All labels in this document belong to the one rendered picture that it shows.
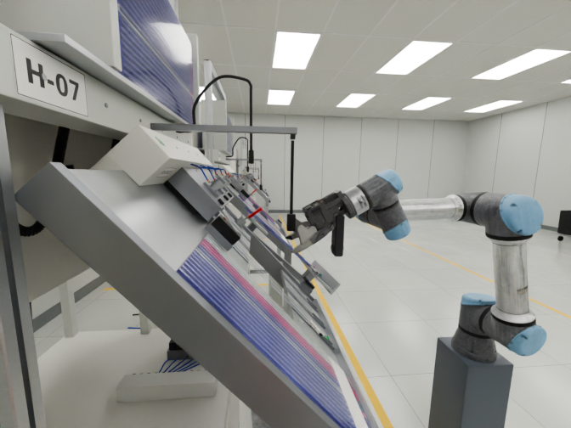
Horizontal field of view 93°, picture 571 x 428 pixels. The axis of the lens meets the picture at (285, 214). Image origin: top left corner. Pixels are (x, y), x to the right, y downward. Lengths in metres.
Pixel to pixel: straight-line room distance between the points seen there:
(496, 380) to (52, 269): 1.43
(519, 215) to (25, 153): 1.17
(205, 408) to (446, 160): 10.09
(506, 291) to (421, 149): 8.99
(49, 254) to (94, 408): 0.47
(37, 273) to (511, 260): 1.21
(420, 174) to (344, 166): 2.57
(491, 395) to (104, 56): 1.51
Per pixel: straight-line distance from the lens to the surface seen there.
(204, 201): 0.68
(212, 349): 0.42
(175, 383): 0.92
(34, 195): 0.43
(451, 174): 10.59
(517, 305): 1.17
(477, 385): 1.38
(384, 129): 9.43
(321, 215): 0.72
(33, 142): 0.69
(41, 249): 0.69
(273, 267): 1.09
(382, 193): 0.76
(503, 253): 1.09
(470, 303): 1.28
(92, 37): 0.54
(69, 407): 1.04
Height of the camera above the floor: 1.24
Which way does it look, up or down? 9 degrees down
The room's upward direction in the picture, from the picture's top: 1 degrees clockwise
